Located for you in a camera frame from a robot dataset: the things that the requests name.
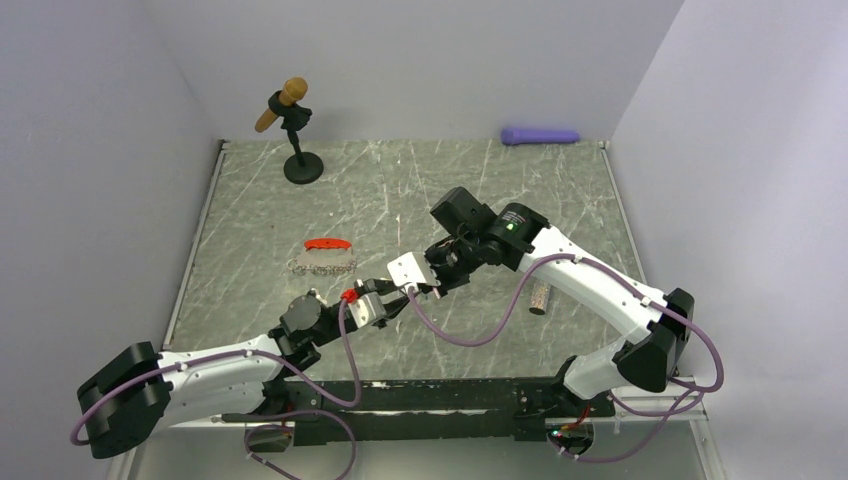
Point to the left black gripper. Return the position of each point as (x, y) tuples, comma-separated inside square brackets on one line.
[(382, 286)]

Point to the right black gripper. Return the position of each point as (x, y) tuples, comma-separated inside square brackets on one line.
[(446, 284)]

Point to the red handled metal keyring holder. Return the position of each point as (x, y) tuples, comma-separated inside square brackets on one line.
[(324, 256)]

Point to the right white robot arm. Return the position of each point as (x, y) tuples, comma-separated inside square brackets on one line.
[(649, 321)]

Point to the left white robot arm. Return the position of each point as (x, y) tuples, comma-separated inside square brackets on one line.
[(142, 391)]

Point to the purple cylinder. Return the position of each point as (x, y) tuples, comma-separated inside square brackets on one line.
[(513, 136)]

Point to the black microphone stand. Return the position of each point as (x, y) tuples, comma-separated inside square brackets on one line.
[(302, 167)]

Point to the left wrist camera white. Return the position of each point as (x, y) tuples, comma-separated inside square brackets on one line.
[(362, 310)]

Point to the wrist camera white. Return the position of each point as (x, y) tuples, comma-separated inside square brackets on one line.
[(412, 268), (362, 310)]

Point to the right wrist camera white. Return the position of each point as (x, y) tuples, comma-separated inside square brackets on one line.
[(412, 268)]

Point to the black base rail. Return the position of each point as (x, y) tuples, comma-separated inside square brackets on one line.
[(523, 408)]

